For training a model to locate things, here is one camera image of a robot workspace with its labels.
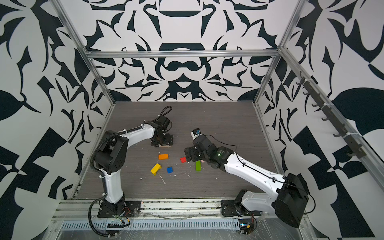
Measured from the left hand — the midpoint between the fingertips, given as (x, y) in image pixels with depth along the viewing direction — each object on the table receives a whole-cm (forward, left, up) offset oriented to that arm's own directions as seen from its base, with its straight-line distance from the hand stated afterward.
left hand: (166, 140), depth 97 cm
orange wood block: (-11, +1, -1) cm, 11 cm away
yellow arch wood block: (-19, +5, 0) cm, 20 cm away
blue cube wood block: (-18, -3, -2) cm, 19 cm away
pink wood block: (-23, -20, +19) cm, 36 cm away
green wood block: (-17, -19, -1) cm, 26 cm away
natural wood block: (-7, +1, +5) cm, 8 cm away
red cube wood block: (-13, -10, -2) cm, 16 cm away
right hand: (-13, -16, +13) cm, 24 cm away
